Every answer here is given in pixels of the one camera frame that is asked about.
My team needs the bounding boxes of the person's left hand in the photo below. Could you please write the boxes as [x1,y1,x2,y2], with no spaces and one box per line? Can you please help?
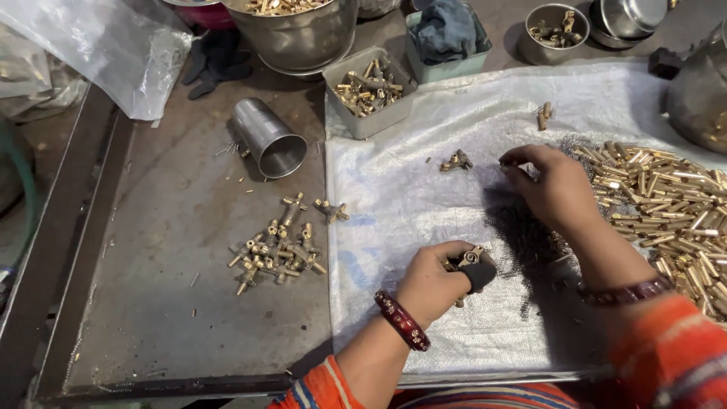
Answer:
[396,240,498,331]

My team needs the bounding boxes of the person's right hand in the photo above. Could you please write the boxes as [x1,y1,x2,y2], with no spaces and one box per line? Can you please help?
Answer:
[499,144,613,246]

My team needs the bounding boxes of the brass valve with handle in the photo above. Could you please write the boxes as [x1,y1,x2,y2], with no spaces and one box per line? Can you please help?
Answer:
[442,245,487,309]

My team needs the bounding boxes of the red studded bangle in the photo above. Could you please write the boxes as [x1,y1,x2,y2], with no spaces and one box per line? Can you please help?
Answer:
[374,290,431,352]

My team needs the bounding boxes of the white woven sack sheet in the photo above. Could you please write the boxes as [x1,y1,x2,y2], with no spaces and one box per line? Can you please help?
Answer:
[325,57,727,376]

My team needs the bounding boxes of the pile of small steel springs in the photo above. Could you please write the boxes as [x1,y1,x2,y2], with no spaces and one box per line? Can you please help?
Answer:
[483,133,611,319]

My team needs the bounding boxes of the pile of brass pins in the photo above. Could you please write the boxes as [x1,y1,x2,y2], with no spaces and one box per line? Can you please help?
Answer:
[571,140,727,325]

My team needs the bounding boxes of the dark maroon bangle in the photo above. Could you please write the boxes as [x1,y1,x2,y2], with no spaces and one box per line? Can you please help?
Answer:
[577,276,675,308]

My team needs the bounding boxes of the steel bowl of brass valves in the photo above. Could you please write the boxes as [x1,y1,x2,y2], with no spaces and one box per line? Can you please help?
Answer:
[517,3,591,66]

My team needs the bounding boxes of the heap of assembled brass valves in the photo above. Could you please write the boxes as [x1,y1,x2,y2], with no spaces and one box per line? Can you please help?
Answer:
[228,192,328,297]

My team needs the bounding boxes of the black block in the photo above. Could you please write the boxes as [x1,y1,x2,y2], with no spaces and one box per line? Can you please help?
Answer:
[649,47,685,80]

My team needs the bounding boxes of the teal plastic box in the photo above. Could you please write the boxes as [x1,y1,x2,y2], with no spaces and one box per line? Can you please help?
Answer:
[404,10,493,85]

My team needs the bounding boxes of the big steel vessel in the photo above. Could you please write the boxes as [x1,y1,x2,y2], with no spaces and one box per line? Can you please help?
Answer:
[666,20,727,155]

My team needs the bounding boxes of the stacked empty steel bowls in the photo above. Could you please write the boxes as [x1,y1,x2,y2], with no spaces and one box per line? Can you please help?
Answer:
[588,0,669,50]

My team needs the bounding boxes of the dark blue cloth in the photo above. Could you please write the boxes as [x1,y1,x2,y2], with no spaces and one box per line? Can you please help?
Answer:
[409,0,489,66]

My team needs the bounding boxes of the grey tray of brass parts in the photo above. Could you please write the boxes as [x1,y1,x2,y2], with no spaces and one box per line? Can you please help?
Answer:
[322,46,419,140]

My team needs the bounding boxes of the person's orange striped garment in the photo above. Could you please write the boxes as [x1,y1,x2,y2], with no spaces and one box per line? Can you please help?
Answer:
[267,292,727,409]

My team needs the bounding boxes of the steel tumbler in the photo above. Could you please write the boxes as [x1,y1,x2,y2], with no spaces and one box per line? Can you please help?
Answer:
[231,97,308,180]

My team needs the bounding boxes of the large steel pot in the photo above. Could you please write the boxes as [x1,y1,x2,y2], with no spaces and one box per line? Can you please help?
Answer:
[222,0,360,76]

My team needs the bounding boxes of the black glove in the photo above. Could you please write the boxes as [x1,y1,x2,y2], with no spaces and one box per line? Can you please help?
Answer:
[182,28,254,101]

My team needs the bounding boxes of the pink bowl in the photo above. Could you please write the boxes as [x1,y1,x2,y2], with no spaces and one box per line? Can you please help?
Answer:
[173,0,237,31]

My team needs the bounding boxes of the clear plastic bag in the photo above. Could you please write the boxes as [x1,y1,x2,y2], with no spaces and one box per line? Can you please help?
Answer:
[0,0,194,121]

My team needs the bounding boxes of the plastic bags of parts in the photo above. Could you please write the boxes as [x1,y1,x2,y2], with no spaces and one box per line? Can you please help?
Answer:
[0,25,90,124]

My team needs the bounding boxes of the green hose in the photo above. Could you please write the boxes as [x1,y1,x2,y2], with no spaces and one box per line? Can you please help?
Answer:
[0,122,41,268]

